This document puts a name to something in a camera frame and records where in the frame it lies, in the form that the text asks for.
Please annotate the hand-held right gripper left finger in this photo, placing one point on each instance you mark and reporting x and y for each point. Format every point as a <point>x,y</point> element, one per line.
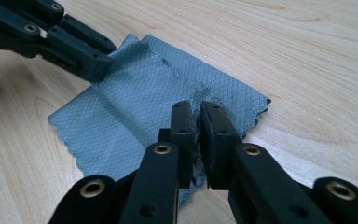
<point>185,146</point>

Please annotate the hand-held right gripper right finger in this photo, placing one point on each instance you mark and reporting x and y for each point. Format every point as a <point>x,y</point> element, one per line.
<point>219,155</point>

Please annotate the grey-blue textured cloth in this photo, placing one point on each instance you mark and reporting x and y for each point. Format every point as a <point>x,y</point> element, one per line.
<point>130,102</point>

